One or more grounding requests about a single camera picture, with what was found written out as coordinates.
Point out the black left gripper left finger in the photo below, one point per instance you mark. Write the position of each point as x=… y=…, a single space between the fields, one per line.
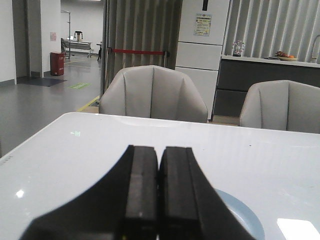
x=122 y=205

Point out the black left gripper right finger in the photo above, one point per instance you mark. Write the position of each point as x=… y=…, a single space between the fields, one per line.
x=189 y=207

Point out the light blue round plate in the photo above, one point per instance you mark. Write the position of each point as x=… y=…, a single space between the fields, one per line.
x=243 y=214

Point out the left grey upholstered chair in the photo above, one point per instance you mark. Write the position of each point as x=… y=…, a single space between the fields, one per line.
x=156 y=92

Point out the grey upholstered chair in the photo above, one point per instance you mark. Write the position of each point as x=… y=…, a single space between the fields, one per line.
x=282 y=105
x=156 y=92

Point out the right grey upholstered chair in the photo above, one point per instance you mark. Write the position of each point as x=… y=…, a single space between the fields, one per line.
x=282 y=105

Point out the dark grey counter cabinet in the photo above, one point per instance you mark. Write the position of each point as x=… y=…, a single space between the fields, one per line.
x=237 y=74

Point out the red barrier belt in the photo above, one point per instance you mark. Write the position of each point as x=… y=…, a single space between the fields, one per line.
x=139 y=52

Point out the red trash bin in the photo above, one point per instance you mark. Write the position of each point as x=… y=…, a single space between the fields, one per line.
x=57 y=63

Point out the distant folding table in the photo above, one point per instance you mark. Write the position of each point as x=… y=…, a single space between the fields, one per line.
x=74 y=44

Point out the small ferris wheel ornament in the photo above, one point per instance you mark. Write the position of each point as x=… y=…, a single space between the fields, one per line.
x=238 y=47

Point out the fruit bowl on counter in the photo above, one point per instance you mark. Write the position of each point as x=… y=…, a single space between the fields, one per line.
x=285 y=56

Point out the poster on refrigerator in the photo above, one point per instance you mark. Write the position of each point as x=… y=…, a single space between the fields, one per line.
x=202 y=25

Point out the white refrigerator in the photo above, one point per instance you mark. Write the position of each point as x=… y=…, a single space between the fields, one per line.
x=199 y=56

